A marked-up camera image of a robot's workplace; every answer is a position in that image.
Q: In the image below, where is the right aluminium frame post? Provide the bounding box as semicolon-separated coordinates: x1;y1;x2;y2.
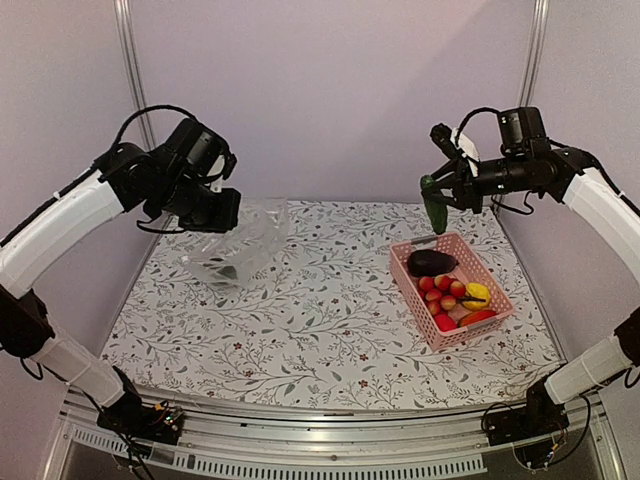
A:
518;0;550;106

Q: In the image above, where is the green cucumber toy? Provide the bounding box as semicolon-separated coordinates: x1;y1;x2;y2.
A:
420;175;448;235

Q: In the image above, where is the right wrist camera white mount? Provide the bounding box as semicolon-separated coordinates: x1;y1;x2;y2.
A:
430;123;480;163

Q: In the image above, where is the clear zip top bag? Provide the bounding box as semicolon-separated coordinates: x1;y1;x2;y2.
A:
179;198;289;287

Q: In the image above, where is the floral patterned tablecloth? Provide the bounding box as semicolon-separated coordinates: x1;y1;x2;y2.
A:
101;201;561;410

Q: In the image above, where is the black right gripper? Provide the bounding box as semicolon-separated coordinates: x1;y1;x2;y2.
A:
422;153;533;214

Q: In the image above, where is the orange red mango toy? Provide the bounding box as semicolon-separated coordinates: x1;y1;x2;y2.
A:
458;309;497;328

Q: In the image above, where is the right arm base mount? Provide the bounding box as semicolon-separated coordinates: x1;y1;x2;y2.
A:
480;377;569;470

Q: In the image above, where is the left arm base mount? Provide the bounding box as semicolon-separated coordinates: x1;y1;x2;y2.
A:
97;367;185;445

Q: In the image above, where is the pink perforated plastic basket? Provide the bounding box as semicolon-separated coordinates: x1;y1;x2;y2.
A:
390;233;514;350

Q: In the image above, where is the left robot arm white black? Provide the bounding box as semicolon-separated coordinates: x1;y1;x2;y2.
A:
1;117;241;434

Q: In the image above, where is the red yellow apple toy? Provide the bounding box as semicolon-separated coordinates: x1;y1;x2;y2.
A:
434;274;452;292

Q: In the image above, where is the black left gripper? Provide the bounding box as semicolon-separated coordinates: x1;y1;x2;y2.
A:
154;170;243;232

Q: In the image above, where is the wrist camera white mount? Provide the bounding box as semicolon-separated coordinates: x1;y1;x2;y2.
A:
205;153;237;193
430;123;480;163

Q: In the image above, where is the small red peach toy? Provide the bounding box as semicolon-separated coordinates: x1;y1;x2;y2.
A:
440;295;458;311

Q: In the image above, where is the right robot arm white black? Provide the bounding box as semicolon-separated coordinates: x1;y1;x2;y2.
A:
421;107;639;436

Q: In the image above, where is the aluminium frame post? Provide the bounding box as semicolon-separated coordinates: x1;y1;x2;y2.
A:
518;0;550;106
112;0;156;149

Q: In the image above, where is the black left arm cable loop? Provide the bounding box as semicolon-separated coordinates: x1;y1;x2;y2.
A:
112;103;199;151

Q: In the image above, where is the left aluminium frame post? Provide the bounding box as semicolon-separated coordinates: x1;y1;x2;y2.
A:
112;0;156;149

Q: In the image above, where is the dark purple eggplant toy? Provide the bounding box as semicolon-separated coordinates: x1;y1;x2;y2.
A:
407;249;459;277

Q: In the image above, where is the red yellow peach toy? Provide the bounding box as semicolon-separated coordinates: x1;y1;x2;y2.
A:
417;276;434;293

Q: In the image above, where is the yellow lemon toy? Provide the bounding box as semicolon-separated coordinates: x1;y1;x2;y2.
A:
462;282;491;311

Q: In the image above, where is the red strawberry toy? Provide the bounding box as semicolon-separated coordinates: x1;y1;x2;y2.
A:
434;313;458;332

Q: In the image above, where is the front aluminium rail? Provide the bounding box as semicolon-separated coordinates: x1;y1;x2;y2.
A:
43;388;630;479

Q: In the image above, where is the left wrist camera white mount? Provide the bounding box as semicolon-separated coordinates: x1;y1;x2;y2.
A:
205;153;237;193

